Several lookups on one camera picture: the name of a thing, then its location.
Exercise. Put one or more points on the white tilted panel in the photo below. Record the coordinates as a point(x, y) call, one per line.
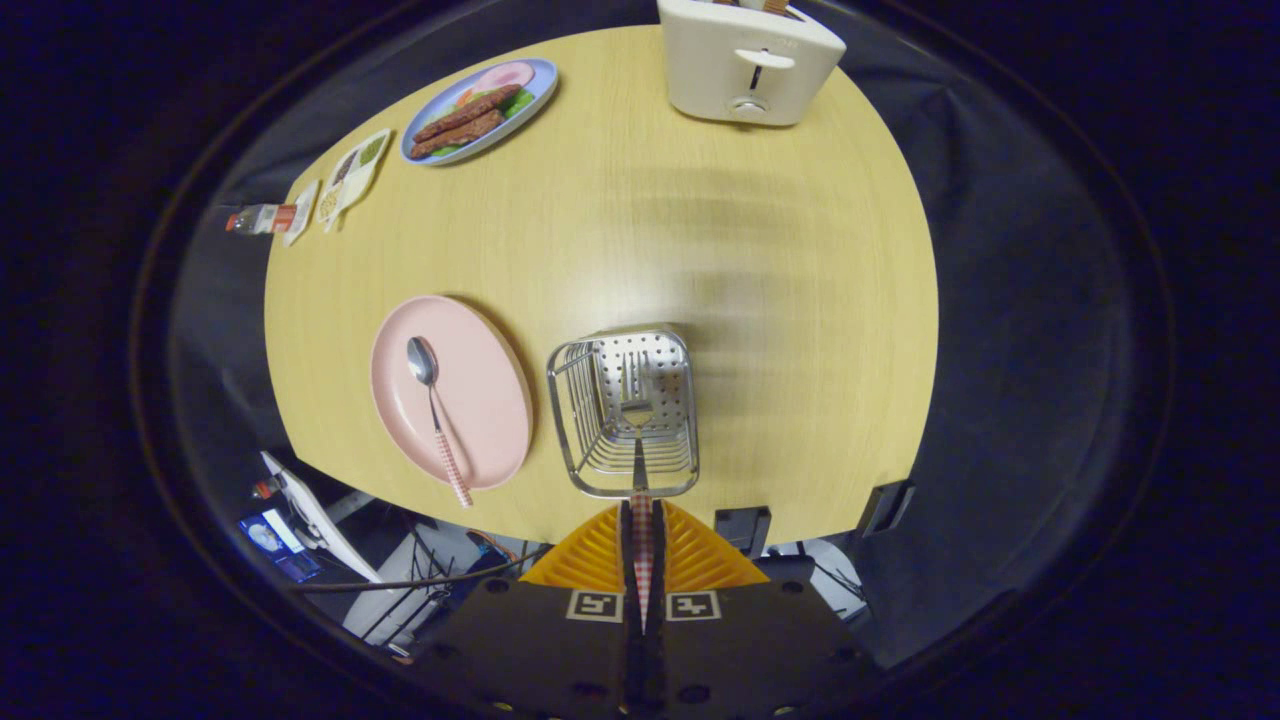
point(320, 520)

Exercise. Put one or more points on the white square coaster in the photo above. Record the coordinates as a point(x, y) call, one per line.
point(303, 210)

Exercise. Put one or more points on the white toaster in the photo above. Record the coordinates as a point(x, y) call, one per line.
point(710, 70)

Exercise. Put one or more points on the pink ham slice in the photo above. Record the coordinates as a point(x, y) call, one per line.
point(505, 76)

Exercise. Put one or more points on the brown toast slice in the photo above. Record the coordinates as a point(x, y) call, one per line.
point(775, 5)

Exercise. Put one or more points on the blue oval plate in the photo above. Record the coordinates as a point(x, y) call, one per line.
point(541, 84)

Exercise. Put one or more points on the clear plastic bottle red label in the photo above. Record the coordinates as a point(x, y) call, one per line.
point(270, 218)

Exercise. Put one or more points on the white divided condiment dish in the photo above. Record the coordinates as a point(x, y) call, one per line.
point(350, 185)

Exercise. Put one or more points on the black table clamp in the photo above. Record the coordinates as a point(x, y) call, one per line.
point(885, 507)
point(745, 525)

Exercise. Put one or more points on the green lettuce leaf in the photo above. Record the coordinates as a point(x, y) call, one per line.
point(520, 102)

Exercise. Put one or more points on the brown sausage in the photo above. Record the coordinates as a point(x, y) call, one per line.
point(470, 110)
point(460, 135)

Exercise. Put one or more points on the blue lit screen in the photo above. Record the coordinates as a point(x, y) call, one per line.
point(272, 540)

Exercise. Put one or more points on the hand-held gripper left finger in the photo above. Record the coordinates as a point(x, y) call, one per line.
point(625, 560)

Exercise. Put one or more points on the pink round plate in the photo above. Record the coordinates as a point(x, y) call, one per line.
point(480, 400)

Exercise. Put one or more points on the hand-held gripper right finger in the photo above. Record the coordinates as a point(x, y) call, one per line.
point(659, 555)

